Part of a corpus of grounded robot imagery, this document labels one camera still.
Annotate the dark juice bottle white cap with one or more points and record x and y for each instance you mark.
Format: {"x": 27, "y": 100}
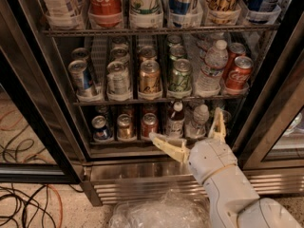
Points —
{"x": 175, "y": 120}

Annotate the left glass fridge door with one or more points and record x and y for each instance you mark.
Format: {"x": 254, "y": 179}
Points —
{"x": 30, "y": 61}

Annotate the red cola bottle top shelf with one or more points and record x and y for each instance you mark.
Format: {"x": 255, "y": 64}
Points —
{"x": 106, "y": 13}

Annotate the middle wire shelf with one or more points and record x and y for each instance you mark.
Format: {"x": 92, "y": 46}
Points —
{"x": 159, "y": 100}

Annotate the clear water bottle middle shelf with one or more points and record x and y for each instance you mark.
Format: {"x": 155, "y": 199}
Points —
{"x": 213, "y": 65}

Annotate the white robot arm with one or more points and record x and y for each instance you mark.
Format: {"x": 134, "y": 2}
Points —
{"x": 234, "y": 202}

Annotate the stainless fridge base grille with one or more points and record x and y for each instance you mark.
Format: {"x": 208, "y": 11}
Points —
{"x": 109, "y": 182}

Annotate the gold soda can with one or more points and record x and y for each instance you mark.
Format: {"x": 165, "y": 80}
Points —
{"x": 147, "y": 53}
{"x": 150, "y": 76}

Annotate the green soda can front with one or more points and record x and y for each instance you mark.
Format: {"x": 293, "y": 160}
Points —
{"x": 180, "y": 77}

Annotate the white silver can rear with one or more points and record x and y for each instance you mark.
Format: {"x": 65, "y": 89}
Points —
{"x": 119, "y": 42}

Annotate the red can bottom shelf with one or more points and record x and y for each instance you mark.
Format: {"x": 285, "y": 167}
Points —
{"x": 150, "y": 123}

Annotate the clear plastic bag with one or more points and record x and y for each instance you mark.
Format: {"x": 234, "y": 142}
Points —
{"x": 171, "y": 210}

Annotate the red cola can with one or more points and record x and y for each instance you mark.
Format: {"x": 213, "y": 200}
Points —
{"x": 239, "y": 72}
{"x": 234, "y": 50}

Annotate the green soda can rear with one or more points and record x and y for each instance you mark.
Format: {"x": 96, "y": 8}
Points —
{"x": 173, "y": 40}

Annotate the white label bottle top shelf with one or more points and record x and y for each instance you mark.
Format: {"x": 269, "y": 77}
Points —
{"x": 60, "y": 2}

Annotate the blue silver can rear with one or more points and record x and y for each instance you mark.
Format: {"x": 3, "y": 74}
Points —
{"x": 81, "y": 53}

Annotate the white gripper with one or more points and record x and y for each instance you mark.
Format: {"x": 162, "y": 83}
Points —
{"x": 213, "y": 158}

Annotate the gold soda can rear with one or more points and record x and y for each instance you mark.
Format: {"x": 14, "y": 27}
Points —
{"x": 147, "y": 53}

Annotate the gold can bottom shelf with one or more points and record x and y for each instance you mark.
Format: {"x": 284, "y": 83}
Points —
{"x": 125, "y": 127}

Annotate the green soda can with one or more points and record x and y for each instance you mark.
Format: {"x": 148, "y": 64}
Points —
{"x": 173, "y": 40}
{"x": 180, "y": 77}
{"x": 175, "y": 53}

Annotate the small water bottle bottom shelf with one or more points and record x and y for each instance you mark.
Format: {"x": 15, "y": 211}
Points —
{"x": 195, "y": 128}

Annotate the right glass fridge door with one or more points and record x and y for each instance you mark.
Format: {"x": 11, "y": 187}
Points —
{"x": 268, "y": 139}

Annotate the white silver can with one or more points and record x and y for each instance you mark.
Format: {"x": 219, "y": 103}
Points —
{"x": 119, "y": 42}
{"x": 118, "y": 81}
{"x": 120, "y": 54}

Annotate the gold soda can front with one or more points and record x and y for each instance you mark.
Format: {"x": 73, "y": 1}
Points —
{"x": 150, "y": 76}

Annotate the top wire shelf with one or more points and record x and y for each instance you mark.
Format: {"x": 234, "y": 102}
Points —
{"x": 155, "y": 31}

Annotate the red cola can rear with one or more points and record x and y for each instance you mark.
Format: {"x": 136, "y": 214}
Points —
{"x": 234, "y": 50}

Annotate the white silver can front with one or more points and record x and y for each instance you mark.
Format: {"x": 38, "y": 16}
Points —
{"x": 118, "y": 81}

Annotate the glass fridge door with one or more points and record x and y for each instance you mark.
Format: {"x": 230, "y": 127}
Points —
{"x": 30, "y": 61}
{"x": 268, "y": 139}

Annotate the red cola can front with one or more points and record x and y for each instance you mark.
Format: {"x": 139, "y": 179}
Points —
{"x": 239, "y": 72}

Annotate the blue can bottom shelf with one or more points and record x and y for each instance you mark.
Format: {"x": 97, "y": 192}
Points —
{"x": 101, "y": 131}

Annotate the wire shelf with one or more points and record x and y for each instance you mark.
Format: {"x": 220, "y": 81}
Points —
{"x": 159, "y": 100}
{"x": 155, "y": 31}

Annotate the green can bottom shelf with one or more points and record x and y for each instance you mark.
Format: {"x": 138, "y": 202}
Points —
{"x": 227, "y": 118}

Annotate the blue silver can front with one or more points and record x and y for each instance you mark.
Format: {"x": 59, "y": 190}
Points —
{"x": 82, "y": 78}

